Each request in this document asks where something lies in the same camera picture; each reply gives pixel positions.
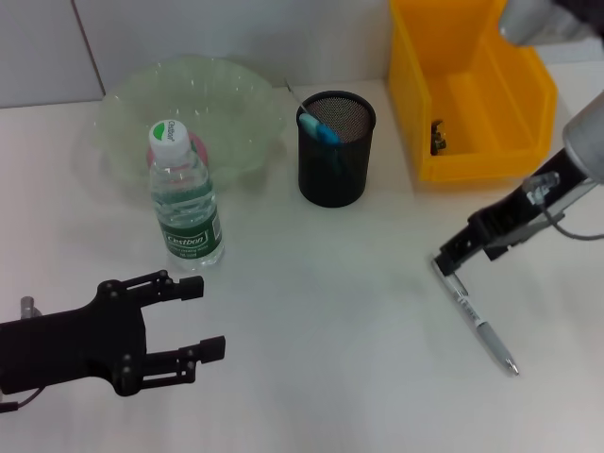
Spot black mesh pen holder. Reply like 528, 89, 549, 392
295, 90, 378, 208

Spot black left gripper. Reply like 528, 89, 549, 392
0, 269, 227, 398

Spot blue scissors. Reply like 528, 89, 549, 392
298, 112, 344, 176

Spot clear green-label water bottle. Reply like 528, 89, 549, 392
148, 120, 226, 272

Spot yellow plastic storage bin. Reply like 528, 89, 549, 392
387, 0, 559, 184

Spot pink toy peach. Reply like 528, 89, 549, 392
146, 133, 211, 167

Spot green plastic wrapper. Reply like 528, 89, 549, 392
429, 118, 448, 157

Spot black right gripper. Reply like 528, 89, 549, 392
433, 146, 596, 277

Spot pale green glass fruit bowl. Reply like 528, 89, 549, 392
71, 55, 288, 190

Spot silver clear ballpoint pen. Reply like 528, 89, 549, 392
430, 254, 521, 378

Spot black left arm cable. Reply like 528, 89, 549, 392
0, 385, 42, 415

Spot transparent plastic ruler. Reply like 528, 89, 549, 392
283, 78, 310, 117

